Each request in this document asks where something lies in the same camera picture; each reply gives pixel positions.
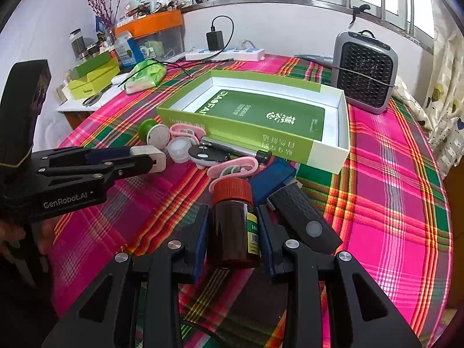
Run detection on white charger cube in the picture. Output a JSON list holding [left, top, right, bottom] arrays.
[[130, 145, 166, 174]]

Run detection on green white round plug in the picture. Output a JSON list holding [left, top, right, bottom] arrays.
[[138, 119, 171, 150]]

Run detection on translucent white round jar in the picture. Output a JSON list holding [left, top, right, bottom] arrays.
[[168, 137, 194, 164]]

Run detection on black remote fob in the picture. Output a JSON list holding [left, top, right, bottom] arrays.
[[267, 183, 343, 255]]

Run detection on pink clip front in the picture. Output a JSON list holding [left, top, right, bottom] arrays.
[[207, 156, 259, 193]]

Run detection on pink clip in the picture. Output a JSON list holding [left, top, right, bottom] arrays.
[[207, 156, 259, 193], [169, 123, 207, 145]]

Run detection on brown bottle red cap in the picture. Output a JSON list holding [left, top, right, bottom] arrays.
[[208, 177, 261, 269]]

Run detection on blue rectangular box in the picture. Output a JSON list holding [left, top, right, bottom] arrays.
[[249, 158, 296, 205]]

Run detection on person's left hand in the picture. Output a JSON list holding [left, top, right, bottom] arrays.
[[1, 216, 61, 260]]

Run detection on white side table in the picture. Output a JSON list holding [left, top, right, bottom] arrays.
[[55, 86, 122, 130]]

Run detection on scissors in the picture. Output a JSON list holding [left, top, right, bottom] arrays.
[[82, 86, 111, 107]]

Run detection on yellow green stacked boxes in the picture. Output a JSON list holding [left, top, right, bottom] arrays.
[[62, 51, 119, 100]]

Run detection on pink clip back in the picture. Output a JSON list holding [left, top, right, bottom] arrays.
[[169, 123, 207, 145]]

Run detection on green tissue pack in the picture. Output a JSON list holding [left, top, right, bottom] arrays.
[[123, 59, 167, 94]]

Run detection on black white round gadget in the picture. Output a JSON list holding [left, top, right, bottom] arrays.
[[188, 144, 230, 170]]

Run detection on dark lidded jar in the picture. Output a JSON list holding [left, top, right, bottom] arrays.
[[69, 28, 86, 58]]

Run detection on blue white carton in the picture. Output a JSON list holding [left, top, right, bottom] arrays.
[[114, 31, 144, 69]]

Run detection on plaid tablecloth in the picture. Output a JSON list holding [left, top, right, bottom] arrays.
[[49, 53, 454, 348]]

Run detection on orange lidded storage bin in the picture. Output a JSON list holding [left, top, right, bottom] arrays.
[[116, 10, 184, 61]]

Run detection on silver black pen torch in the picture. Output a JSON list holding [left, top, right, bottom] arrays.
[[201, 136, 272, 164]]

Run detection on black power adapter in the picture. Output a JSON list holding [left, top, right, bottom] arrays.
[[206, 26, 224, 52]]

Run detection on white power strip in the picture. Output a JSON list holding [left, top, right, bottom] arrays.
[[185, 47, 265, 61]]

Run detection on green white cardboard box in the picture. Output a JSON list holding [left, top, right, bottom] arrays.
[[157, 70, 350, 174]]

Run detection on patterned cream curtain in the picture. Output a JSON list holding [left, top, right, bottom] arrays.
[[393, 6, 463, 178]]

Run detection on grey portable fan heater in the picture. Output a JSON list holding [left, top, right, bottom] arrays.
[[331, 30, 398, 115]]

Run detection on grey flat handheld device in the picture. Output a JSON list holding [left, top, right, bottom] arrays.
[[295, 54, 334, 68]]

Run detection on black cable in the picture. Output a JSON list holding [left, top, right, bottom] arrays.
[[117, 15, 235, 88]]

